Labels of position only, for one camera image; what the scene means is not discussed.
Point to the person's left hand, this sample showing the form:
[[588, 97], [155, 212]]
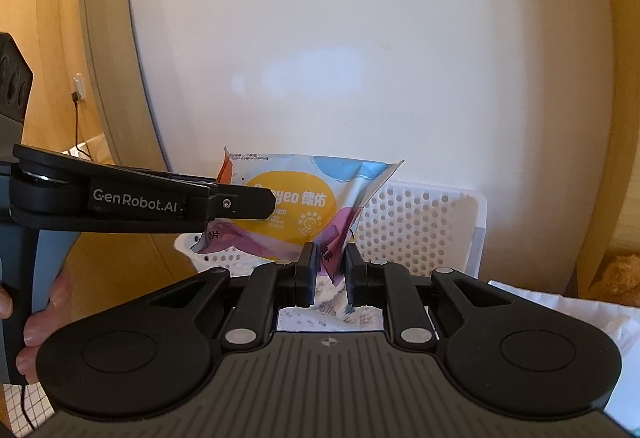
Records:
[[37, 333]]

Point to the white grid-patterned cloth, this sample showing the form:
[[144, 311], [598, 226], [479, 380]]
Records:
[[15, 413]]

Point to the white perforated plastic basket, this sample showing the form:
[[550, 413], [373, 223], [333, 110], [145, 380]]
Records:
[[420, 228]]

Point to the brown teddy bear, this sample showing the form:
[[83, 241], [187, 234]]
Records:
[[622, 275]]

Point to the large white printed pouch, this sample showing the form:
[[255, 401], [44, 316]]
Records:
[[560, 318]]

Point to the white pouch with icons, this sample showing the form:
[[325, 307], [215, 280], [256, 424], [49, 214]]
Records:
[[330, 315]]

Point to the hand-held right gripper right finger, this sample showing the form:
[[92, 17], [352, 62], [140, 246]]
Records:
[[356, 280]]

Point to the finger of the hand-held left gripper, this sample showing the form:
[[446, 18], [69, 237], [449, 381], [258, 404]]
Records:
[[235, 204]]

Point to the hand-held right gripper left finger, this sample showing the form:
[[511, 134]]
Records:
[[307, 278]]

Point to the white wall socket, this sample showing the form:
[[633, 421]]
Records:
[[78, 87]]

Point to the colourful wet wipes packet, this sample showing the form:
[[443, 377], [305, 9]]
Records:
[[300, 208]]

